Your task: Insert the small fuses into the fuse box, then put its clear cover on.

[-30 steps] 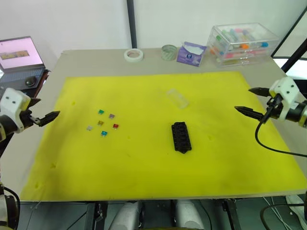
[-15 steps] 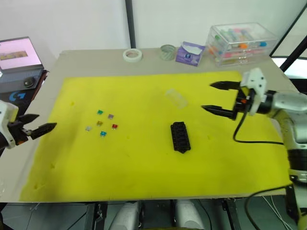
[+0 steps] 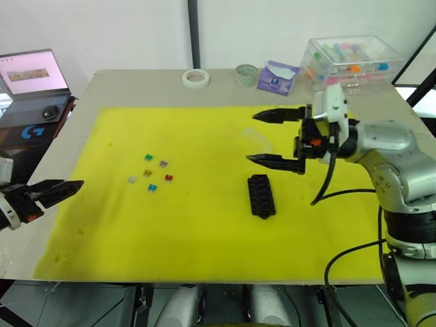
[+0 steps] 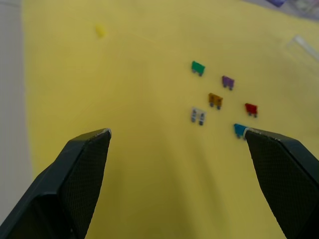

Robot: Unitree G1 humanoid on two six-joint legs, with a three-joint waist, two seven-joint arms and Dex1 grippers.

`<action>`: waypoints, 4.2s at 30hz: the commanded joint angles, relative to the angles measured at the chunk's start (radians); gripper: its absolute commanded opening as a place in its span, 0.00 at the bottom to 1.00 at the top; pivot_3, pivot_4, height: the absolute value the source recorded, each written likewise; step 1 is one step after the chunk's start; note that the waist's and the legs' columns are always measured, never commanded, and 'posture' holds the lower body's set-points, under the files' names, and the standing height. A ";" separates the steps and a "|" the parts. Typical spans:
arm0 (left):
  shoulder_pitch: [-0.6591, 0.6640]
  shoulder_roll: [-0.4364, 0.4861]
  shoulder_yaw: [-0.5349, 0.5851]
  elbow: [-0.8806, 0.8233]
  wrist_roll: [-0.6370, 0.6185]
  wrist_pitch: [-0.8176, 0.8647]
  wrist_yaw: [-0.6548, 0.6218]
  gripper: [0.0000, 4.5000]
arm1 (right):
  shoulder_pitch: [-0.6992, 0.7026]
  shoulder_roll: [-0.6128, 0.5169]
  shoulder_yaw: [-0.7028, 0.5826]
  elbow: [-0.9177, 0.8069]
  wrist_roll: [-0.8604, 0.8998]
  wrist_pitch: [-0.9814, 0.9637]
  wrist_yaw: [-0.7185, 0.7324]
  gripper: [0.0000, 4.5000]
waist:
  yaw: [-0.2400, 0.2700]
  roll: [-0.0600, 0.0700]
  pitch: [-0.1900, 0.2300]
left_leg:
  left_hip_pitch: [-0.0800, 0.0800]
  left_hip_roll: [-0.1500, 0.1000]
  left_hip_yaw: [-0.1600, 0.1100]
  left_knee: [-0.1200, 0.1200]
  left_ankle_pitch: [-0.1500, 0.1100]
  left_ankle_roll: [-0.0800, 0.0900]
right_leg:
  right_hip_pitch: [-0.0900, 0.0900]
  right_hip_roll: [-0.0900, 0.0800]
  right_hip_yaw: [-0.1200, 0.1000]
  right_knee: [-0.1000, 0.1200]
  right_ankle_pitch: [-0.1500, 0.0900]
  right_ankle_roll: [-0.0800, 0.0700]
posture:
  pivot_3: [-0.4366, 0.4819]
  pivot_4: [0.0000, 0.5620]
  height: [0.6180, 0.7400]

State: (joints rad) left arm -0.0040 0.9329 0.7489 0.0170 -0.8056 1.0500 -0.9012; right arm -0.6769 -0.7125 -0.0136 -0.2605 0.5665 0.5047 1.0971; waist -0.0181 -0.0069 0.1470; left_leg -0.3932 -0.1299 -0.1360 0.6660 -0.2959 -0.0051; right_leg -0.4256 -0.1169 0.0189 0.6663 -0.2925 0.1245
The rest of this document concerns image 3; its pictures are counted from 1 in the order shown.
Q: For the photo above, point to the blue small fuse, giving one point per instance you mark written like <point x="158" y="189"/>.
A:
<point x="152" y="188"/>

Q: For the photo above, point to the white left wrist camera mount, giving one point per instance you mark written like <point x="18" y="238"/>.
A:
<point x="5" y="170"/>

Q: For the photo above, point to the orange small fuse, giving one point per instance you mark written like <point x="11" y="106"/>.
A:
<point x="147" y="173"/>

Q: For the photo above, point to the clear plastic storage box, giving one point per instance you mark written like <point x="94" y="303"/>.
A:
<point x="351" y="63"/>

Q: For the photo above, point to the green capped tube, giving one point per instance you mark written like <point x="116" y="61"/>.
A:
<point x="318" y="55"/>

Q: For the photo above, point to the purple tissue pack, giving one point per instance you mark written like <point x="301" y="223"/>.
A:
<point x="277" y="81"/>

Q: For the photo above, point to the black fuse box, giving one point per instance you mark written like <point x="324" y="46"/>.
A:
<point x="261" y="199"/>

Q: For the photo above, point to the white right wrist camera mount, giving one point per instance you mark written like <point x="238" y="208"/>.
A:
<point x="333" y="102"/>

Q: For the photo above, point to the red small fuse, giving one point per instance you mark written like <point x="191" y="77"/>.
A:
<point x="168" y="178"/>

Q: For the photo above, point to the yellow foam mat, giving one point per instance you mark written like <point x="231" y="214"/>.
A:
<point x="190" y="221"/>

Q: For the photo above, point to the open laptop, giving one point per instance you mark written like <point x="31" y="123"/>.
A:
<point x="30" y="85"/>

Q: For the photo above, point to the black vertical pole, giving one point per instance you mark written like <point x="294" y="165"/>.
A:
<point x="195" y="34"/>

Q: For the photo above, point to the grey small fuse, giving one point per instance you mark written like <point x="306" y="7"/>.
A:
<point x="131" y="180"/>

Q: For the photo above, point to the green clear tape roll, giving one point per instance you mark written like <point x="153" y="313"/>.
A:
<point x="246" y="75"/>

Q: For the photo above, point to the black framed white board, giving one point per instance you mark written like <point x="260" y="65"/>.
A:
<point x="420" y="68"/>

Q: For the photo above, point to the clear fuse box cover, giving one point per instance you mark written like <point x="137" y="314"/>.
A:
<point x="257" y="139"/>

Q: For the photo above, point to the white rounded cylinder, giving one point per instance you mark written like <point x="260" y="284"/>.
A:
<point x="178" y="306"/>
<point x="269" y="306"/>

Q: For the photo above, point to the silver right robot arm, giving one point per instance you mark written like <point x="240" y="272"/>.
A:
<point x="391" y="138"/>

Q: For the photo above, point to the green small fuse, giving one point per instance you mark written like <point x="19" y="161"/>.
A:
<point x="148" y="157"/>

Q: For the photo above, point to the blue capped tube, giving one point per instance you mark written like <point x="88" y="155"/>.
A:
<point x="383" y="65"/>

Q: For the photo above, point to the purple small fuse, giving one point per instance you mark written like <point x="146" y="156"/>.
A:
<point x="163" y="164"/>

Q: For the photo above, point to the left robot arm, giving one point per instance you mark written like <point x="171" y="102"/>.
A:
<point x="2" y="221"/>

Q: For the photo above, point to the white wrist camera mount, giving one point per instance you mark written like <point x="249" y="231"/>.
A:
<point x="333" y="102"/>
<point x="5" y="170"/>

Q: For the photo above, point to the white tape roll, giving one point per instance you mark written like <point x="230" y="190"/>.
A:
<point x="195" y="78"/>

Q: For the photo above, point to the black table clamp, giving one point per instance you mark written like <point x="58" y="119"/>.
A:
<point x="141" y="299"/>

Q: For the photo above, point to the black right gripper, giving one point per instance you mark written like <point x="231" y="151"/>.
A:
<point x="311" y="138"/>

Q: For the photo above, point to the black box blue logo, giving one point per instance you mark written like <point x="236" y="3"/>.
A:
<point x="30" y="134"/>

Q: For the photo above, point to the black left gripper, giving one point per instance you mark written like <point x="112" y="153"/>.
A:
<point x="22" y="204"/>

